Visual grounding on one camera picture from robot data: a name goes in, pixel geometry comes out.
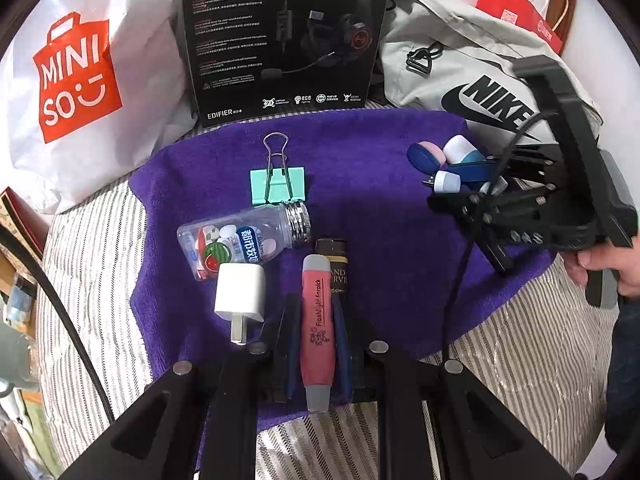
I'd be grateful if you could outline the small white cap adapter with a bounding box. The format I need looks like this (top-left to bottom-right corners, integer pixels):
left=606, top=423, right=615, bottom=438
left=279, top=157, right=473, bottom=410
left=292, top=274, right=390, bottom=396
left=423, top=170, right=462, bottom=194

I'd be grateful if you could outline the black cable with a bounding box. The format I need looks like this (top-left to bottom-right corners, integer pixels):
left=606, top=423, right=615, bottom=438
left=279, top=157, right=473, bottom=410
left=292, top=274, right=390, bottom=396
left=0, top=224, right=116, bottom=426

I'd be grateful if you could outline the grey Nike bag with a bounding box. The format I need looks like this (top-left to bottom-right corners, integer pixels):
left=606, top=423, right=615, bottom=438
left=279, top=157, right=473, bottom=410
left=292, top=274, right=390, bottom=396
left=378, top=0, right=604, bottom=149

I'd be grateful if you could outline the striped bed quilt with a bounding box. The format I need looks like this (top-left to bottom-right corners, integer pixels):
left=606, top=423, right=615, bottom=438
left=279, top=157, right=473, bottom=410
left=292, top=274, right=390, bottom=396
left=36, top=180, right=617, bottom=479

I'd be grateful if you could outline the person right hand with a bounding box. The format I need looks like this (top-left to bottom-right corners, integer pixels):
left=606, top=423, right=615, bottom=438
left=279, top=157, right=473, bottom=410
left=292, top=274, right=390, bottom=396
left=561, top=236, right=640, bottom=299

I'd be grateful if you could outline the clear candy bottle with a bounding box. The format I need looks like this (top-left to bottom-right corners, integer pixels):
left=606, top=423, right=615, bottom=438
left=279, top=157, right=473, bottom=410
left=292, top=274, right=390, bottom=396
left=177, top=200, right=311, bottom=281

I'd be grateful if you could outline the red paper bag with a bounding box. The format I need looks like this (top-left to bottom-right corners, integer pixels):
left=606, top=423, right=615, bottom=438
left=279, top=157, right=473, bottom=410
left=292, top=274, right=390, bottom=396
left=476, top=0, right=570, bottom=54

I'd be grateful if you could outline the pink highlighter pen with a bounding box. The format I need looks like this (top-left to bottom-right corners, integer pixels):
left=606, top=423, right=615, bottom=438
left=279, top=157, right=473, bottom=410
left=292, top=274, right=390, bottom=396
left=299, top=255, right=335, bottom=413

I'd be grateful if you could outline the black headset box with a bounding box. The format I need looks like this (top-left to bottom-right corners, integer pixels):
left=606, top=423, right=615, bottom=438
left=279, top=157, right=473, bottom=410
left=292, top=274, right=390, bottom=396
left=182, top=0, right=387, bottom=128

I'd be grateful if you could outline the pink blue round case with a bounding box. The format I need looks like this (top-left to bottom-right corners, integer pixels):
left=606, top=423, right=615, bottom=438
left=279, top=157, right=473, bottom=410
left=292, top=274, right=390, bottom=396
left=407, top=141, right=447, bottom=177

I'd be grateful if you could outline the purple towel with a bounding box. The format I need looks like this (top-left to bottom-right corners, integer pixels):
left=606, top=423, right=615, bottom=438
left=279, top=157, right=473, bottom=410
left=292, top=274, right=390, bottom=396
left=127, top=107, right=557, bottom=434

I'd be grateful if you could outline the teal binder clip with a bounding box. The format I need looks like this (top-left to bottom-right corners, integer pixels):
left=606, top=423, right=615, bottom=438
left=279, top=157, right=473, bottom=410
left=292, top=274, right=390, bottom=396
left=250, top=131, right=306, bottom=206

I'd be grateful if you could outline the brown notebook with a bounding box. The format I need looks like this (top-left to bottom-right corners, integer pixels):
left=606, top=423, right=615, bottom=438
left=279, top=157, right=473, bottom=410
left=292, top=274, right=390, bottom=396
left=1, top=188, right=49, bottom=260

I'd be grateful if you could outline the blue white tube bottle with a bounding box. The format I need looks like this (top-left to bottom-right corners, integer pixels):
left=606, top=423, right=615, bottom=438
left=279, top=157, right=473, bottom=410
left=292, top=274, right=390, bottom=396
left=442, top=134, right=485, bottom=165

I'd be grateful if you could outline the white charger plug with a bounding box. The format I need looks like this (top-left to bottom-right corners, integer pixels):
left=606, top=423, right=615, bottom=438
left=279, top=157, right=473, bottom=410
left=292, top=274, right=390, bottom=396
left=214, top=263, right=266, bottom=346

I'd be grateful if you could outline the black gold small bottle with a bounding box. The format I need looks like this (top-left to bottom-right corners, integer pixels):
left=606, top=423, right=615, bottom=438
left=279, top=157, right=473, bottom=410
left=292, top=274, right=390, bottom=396
left=314, top=237, right=348, bottom=296

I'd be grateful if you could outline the white Miniso shopping bag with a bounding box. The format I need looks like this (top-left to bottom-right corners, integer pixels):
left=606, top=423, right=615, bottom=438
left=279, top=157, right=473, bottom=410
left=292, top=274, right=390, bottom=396
left=1, top=0, right=195, bottom=214

